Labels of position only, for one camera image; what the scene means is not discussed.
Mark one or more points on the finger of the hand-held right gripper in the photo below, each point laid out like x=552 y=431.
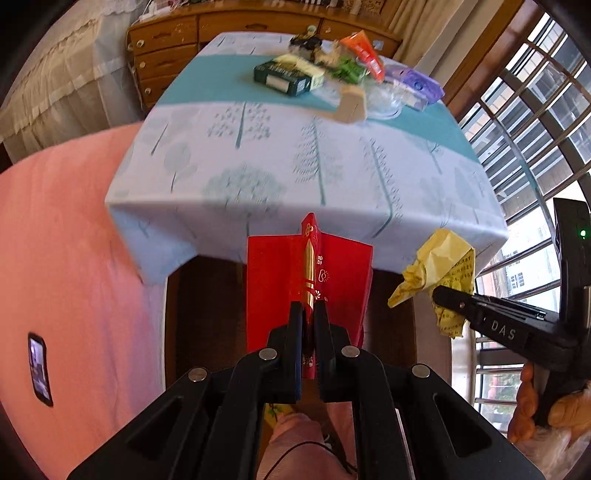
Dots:
x=489 y=318

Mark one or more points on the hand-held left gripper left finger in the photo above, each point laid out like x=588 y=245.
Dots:
x=299 y=332

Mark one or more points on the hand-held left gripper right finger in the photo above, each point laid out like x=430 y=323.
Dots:
x=328 y=355

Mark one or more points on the red paper packet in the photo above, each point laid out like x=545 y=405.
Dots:
x=272 y=277

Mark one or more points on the yellow paper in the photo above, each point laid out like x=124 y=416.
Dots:
x=438 y=258

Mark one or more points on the purple packet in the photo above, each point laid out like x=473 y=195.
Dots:
x=422 y=85

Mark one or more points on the lavender packet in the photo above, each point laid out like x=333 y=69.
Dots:
x=395 y=74

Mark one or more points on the orange packet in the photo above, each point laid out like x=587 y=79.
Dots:
x=364 y=50

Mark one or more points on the person's right hand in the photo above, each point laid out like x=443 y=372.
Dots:
x=524 y=406

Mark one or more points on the yellow slipper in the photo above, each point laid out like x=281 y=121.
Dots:
x=277 y=410

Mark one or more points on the person's pink pants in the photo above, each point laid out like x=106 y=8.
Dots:
x=295 y=443

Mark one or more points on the table with tree-print cloth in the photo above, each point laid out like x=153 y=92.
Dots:
x=277 y=152

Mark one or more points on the clear plastic container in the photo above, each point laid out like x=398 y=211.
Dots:
x=383 y=104

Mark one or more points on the pink blanket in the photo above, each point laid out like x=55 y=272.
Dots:
x=69 y=258

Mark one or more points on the dark green box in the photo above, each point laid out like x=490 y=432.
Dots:
x=281 y=76

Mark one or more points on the black smartphone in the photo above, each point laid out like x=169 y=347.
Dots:
x=39 y=369

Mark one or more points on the green crumpled wrapper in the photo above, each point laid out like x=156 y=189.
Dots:
x=347 y=69

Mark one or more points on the pale yellow box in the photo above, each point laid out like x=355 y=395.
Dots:
x=302 y=64

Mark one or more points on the cream crumpled wrapper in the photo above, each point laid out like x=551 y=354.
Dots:
x=331 y=55

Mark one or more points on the black small object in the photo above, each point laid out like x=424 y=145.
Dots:
x=305 y=45

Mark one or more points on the wooden dresser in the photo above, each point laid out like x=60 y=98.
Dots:
x=161 y=50

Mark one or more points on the white lace bed cover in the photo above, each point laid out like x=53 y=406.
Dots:
x=60 y=69

